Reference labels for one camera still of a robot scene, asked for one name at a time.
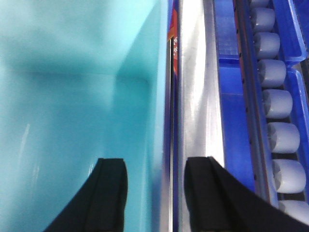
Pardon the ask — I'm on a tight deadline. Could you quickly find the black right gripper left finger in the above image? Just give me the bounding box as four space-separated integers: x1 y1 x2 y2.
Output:
45 159 127 232

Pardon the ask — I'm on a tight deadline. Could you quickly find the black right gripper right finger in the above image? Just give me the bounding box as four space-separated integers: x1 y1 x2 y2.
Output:
184 157 309 232

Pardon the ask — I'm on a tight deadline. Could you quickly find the light cyan plastic bin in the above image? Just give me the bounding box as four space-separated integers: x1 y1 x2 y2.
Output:
0 0 169 232

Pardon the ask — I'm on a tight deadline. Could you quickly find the white roller track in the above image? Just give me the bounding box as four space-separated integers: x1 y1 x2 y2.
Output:
234 0 309 223

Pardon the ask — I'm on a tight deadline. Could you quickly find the red printed bag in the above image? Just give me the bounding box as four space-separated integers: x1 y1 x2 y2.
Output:
168 0 179 77

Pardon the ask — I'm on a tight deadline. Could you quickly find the metal shelf rail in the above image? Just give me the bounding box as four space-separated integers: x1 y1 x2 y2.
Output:
178 0 224 170

